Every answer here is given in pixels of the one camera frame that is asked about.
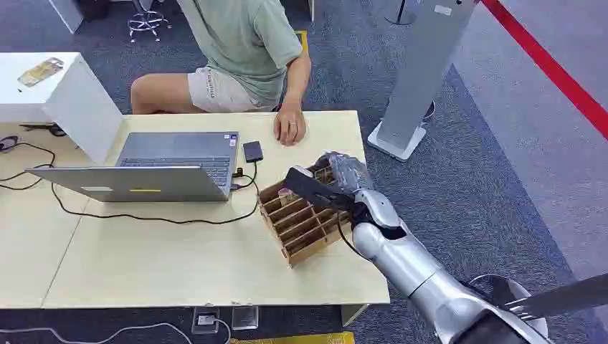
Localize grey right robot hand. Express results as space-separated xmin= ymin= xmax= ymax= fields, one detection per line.
xmin=315 ymin=151 xmax=375 ymax=196

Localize wooden slotted card box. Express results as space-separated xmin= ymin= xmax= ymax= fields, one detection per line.
xmin=257 ymin=163 xmax=356 ymax=268

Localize person's hand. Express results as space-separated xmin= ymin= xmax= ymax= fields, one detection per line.
xmin=272 ymin=106 xmax=308 ymax=147

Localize black external drive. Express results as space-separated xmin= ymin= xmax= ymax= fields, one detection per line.
xmin=242 ymin=140 xmax=265 ymax=164

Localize grey standing pillar with base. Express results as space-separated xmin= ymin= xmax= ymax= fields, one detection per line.
xmin=366 ymin=0 xmax=476 ymax=163

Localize person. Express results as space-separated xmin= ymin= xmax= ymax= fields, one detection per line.
xmin=130 ymin=0 xmax=313 ymax=147

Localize yellow floor mat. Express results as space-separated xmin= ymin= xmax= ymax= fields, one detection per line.
xmin=229 ymin=331 xmax=356 ymax=344

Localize grey open laptop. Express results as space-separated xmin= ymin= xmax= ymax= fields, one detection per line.
xmin=25 ymin=131 xmax=240 ymax=204

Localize clear floor plate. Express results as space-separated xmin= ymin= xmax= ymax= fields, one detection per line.
xmin=231 ymin=305 xmax=260 ymax=331

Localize floor power socket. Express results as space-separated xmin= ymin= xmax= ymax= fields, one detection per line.
xmin=191 ymin=307 xmax=222 ymax=336

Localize red floor tape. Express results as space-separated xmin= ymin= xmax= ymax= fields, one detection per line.
xmin=480 ymin=0 xmax=608 ymax=141

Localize chrome office chair base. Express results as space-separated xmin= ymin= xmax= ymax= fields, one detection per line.
xmin=126 ymin=0 xmax=173 ymax=44

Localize white cabinet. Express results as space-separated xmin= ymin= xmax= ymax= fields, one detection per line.
xmin=0 ymin=52 xmax=124 ymax=166

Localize black glasses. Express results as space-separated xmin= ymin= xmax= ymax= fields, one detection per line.
xmin=19 ymin=122 xmax=68 ymax=138

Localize yellowish flat packet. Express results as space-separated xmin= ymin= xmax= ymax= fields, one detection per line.
xmin=17 ymin=57 xmax=65 ymax=88

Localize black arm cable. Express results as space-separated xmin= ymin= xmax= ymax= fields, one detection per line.
xmin=336 ymin=212 xmax=369 ymax=261

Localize short black drive cable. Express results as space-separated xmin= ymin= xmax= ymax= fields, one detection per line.
xmin=232 ymin=161 xmax=260 ymax=192

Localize long black power cable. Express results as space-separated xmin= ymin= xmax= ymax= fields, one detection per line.
xmin=0 ymin=141 xmax=260 ymax=226

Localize white floor cable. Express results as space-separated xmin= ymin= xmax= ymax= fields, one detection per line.
xmin=0 ymin=317 xmax=232 ymax=344

